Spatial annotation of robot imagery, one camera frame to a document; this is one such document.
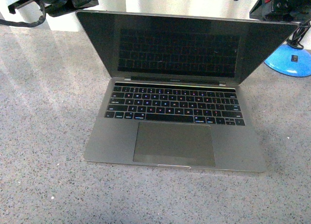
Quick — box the black cable bundle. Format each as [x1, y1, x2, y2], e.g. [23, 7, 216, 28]
[286, 22, 311, 50]

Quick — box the grey laptop computer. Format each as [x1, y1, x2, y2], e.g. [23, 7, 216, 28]
[76, 11, 297, 172]

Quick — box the blue round base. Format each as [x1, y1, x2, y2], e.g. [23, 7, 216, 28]
[264, 45, 311, 77]

